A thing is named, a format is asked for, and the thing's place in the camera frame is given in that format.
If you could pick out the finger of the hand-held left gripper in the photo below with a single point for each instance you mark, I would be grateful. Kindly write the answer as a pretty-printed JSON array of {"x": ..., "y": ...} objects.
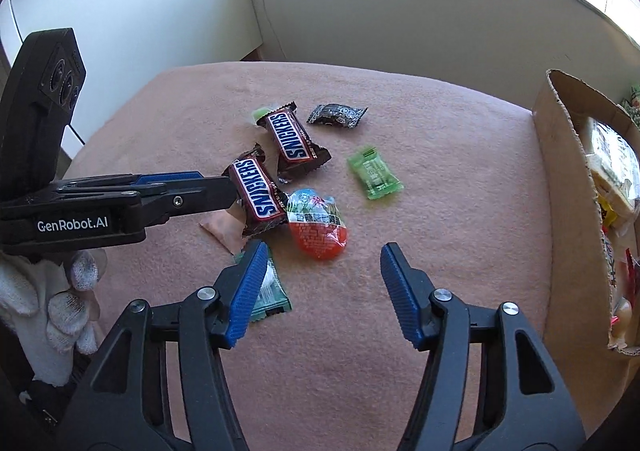
[
  {"x": 200, "y": 196},
  {"x": 165, "y": 177}
]

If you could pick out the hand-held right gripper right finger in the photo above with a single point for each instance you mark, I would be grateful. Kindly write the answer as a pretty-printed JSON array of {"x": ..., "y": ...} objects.
[{"x": 400, "y": 296}]

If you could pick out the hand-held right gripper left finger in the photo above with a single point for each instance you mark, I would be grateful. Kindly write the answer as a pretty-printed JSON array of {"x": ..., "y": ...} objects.
[{"x": 247, "y": 291}]

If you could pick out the teal snack packet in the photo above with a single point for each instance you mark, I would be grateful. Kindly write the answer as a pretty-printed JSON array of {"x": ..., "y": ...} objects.
[{"x": 272, "y": 296}]

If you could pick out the pale pink snack packet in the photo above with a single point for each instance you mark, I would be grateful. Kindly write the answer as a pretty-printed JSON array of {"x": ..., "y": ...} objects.
[{"x": 222, "y": 231}]

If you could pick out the brown chocolate bar packet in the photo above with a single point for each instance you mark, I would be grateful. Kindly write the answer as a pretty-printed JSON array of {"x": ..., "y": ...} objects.
[
  {"x": 257, "y": 191},
  {"x": 292, "y": 141}
]

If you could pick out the orange egg snack packet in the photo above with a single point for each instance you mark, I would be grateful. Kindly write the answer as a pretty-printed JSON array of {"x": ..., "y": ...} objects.
[{"x": 317, "y": 226}]

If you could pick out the pale green candy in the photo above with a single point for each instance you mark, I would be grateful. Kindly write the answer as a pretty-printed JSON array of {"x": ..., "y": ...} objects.
[{"x": 259, "y": 115}]

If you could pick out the green candy packet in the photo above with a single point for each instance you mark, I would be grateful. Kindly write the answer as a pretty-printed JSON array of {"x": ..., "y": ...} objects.
[{"x": 375, "y": 173}]

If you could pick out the black candy packet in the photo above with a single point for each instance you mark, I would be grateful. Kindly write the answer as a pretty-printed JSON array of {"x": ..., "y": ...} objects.
[{"x": 335, "y": 115}]

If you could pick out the cardboard box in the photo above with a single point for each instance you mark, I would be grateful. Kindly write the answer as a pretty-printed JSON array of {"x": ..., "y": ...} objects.
[{"x": 565, "y": 231}]

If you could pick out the clear red-edged snack packet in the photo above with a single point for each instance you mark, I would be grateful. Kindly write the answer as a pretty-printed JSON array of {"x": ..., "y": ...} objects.
[{"x": 631, "y": 276}]

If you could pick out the clear sandwich bread packet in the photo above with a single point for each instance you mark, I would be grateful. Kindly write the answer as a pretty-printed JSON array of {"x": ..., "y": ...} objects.
[{"x": 612, "y": 166}]

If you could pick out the person's left hand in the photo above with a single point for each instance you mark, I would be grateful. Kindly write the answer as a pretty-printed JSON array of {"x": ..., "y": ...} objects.
[{"x": 40, "y": 311}]

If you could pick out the pink blanket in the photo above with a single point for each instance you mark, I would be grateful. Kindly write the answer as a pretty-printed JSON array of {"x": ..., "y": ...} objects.
[{"x": 450, "y": 156}]

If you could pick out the white wardrobe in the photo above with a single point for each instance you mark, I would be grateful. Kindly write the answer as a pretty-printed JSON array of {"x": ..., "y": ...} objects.
[{"x": 125, "y": 6}]

